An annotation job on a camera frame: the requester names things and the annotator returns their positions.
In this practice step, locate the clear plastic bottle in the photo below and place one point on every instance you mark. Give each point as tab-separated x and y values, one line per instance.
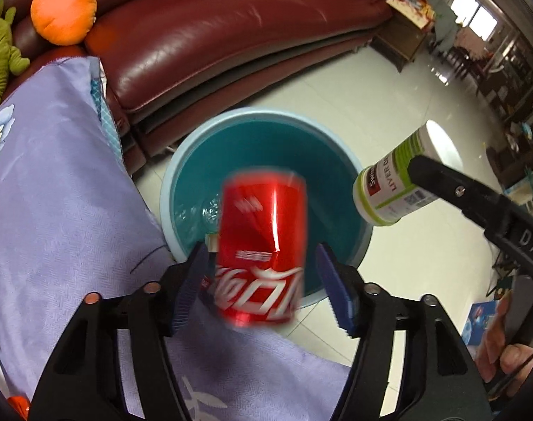
200	212

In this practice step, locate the teal plastic basin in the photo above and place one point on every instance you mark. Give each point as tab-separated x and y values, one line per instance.
257	144

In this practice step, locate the blue box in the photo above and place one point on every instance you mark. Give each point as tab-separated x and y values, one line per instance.
479	324

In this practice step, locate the orange carrot plush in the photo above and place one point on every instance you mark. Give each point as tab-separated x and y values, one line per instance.
65	4

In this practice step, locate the wooden side table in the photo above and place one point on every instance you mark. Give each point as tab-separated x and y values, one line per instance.
400	44

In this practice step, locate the dark red leather sofa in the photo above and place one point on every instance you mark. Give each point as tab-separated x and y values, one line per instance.
205	30

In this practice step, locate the person's right hand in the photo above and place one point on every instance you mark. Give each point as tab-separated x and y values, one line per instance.
496	342

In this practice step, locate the books on side table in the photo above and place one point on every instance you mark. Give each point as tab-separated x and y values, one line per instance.
411	6

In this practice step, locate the white bottle with green label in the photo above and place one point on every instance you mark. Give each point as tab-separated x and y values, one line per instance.
385	184

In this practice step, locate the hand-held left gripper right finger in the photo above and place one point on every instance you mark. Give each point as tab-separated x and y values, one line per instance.
333	291

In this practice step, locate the bright window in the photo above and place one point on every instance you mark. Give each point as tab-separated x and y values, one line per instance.
474	13

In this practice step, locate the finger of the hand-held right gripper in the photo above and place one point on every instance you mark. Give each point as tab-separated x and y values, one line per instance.
450	186

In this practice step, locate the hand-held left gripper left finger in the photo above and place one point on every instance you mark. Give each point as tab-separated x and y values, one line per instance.
187	291

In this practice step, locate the red soda can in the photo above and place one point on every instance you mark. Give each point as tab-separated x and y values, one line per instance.
257	228

